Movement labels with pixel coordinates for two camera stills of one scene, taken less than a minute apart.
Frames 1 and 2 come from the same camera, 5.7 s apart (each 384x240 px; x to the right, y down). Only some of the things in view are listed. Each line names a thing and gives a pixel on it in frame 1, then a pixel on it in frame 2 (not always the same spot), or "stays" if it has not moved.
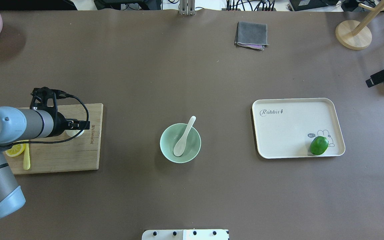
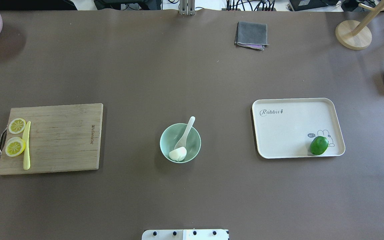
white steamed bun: [72, 133] to [178, 154]
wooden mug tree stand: [356, 36] stays
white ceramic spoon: [179, 146] stays
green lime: [319, 145] stays
